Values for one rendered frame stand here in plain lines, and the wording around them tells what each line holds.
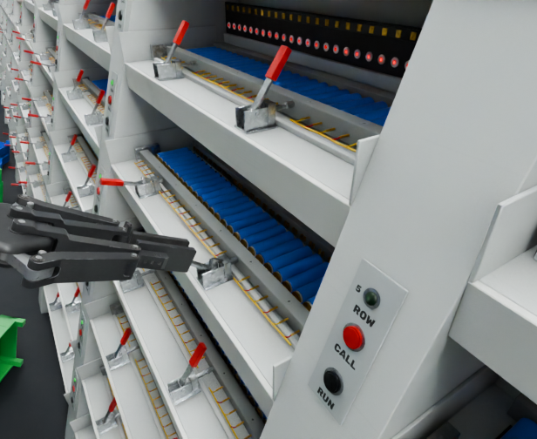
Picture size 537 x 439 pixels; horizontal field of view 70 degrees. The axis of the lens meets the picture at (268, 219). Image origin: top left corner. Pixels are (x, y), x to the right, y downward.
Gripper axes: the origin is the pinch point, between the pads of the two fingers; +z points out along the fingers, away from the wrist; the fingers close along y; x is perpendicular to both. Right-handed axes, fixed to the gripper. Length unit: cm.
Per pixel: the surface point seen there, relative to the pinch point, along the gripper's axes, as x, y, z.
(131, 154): -1.0, -42.3, 9.5
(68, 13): 19, -112, 3
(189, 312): -17.2, -11.9, 16.6
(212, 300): -3.8, 3.4, 7.0
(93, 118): -2, -69, 8
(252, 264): 1.3, 2.6, 11.1
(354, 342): 7.2, 23.1, 3.5
